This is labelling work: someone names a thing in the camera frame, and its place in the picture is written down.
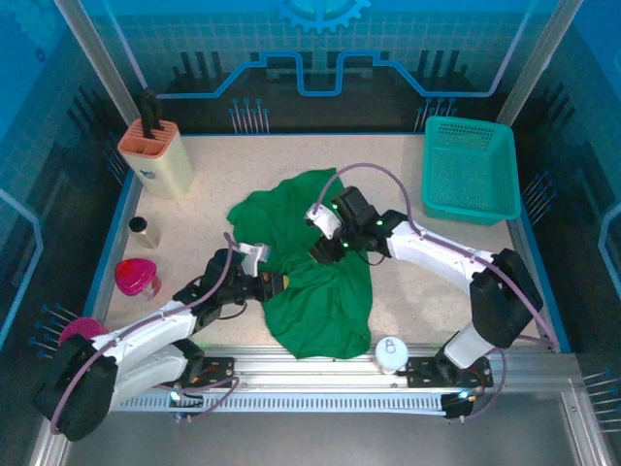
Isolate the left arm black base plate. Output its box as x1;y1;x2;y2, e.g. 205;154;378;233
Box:
147;356;238;389

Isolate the green t-shirt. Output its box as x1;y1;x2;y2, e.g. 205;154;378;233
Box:
226;167;374;360

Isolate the left black electronics box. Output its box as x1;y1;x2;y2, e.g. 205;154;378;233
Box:
167;382;206;424

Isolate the teal plastic basket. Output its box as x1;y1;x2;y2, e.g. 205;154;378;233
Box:
420;115;523;228

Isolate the black electronics box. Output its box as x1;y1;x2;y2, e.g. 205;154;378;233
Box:
441;387;487;422
167;382;206;424

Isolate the left gripper thin black cable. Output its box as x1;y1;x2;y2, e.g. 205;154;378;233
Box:
216;299;249;322

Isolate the pink lidded cup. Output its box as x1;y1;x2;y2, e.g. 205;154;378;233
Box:
114;258;163;298

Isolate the right black electronics box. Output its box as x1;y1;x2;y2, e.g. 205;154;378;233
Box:
441;387;487;422

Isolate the small bottle black cap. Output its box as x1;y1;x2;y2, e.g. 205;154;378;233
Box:
128;216;162;250

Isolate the white pull-tab can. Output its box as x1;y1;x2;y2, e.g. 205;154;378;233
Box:
375;336;409;376

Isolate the aluminium table frame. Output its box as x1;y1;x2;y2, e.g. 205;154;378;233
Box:
28;342;617;466

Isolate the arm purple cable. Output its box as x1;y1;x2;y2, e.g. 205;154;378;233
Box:
49;231;244;436
312;163;559;423

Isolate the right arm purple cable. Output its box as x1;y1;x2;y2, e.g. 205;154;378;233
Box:
312;163;559;423

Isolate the beige knife block orange top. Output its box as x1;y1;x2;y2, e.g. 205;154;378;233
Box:
117;119;196;201

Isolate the black knife handle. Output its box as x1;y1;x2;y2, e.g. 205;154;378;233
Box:
140;88;165;142

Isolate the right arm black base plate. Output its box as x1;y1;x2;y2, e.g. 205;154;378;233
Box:
405;356;496;389

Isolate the right gripper thin black cable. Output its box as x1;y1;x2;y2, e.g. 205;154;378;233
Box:
361;246;390;268

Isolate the large magenta cup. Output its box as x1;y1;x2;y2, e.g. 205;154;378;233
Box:
58;317;111;349

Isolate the gripper thin black cable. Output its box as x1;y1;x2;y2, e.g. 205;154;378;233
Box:
216;299;249;322
361;246;390;268

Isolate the white slotted cable duct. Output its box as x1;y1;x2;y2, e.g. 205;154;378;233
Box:
111;393;450;416

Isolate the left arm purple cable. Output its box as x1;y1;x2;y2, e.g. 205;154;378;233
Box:
49;231;244;436

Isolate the aluminium upright post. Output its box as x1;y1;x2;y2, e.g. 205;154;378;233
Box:
52;0;147;128
494;0;586;128

